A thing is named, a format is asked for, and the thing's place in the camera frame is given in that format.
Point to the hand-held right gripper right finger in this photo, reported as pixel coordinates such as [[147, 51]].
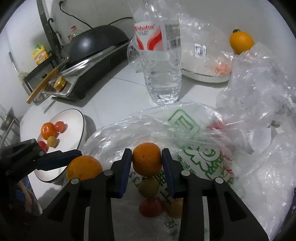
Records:
[[168, 171]]

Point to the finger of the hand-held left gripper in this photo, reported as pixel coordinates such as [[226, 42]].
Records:
[[60, 160]]

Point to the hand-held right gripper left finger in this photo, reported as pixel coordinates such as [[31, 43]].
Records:
[[126, 171]]

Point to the yellow longan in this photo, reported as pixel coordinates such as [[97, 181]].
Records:
[[52, 141], [149, 186], [174, 208]]

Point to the red cherry tomato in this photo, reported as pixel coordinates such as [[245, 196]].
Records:
[[151, 207], [42, 146], [59, 126]]

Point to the mandarin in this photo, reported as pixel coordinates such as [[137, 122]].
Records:
[[146, 160], [47, 129], [84, 166]]

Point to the white plate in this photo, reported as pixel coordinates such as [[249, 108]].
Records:
[[69, 129]]

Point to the green printed plastic bag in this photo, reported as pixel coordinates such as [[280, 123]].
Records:
[[196, 139]]

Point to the clear water bottle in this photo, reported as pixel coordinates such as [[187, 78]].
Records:
[[159, 69]]

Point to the white dish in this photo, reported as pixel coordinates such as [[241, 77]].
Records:
[[203, 74]]

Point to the yellow detergent bottle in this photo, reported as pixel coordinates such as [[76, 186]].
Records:
[[40, 54]]

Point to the orange peel pieces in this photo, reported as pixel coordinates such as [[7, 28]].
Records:
[[222, 69]]

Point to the crumpled clear plastic bag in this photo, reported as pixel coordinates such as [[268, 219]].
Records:
[[254, 92]]

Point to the red cap bottle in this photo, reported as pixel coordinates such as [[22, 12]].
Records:
[[72, 34]]

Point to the black wok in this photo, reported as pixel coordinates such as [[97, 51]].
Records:
[[99, 39]]

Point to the orange with green leaf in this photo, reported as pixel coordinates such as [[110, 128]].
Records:
[[241, 42]]

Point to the small wall socket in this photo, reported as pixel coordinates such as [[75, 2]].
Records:
[[63, 1]]

